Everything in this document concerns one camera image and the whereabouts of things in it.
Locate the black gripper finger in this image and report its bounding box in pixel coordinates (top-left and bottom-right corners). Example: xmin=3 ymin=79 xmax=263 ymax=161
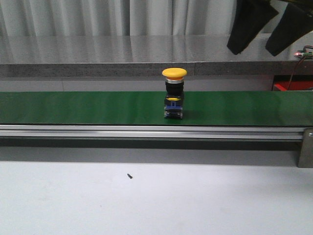
xmin=227 ymin=0 xmax=278 ymax=55
xmin=266 ymin=1 xmax=313 ymax=56

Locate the yellow mushroom push button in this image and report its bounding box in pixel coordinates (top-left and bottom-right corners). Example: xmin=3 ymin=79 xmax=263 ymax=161
xmin=162 ymin=68 xmax=187 ymax=119

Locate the small green circuit board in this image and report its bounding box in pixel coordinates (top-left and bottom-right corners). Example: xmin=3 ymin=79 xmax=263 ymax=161
xmin=294 ymin=50 xmax=313 ymax=58

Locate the red plastic tray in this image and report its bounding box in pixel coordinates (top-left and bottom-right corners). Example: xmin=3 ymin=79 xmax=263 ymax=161
xmin=272 ymin=81 xmax=313 ymax=91

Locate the green conveyor belt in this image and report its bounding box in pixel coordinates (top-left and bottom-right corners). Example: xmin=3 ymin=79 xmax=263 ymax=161
xmin=0 ymin=91 xmax=313 ymax=127

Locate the white curtain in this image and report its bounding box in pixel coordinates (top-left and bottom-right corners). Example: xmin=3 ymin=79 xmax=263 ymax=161
xmin=0 ymin=0 xmax=236 ymax=37

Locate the grey stone counter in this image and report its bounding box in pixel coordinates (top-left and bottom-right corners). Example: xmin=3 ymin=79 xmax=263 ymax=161
xmin=0 ymin=34 xmax=313 ymax=78

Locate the red and black wire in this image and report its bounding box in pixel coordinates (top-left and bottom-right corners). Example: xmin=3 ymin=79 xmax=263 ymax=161
xmin=286 ymin=46 xmax=313 ymax=92

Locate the metal conveyor support bracket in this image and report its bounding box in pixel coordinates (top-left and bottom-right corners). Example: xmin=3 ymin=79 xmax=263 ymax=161
xmin=297 ymin=128 xmax=313 ymax=168

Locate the aluminium conveyor frame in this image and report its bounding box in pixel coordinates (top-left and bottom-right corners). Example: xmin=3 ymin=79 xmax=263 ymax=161
xmin=0 ymin=125 xmax=305 ymax=141

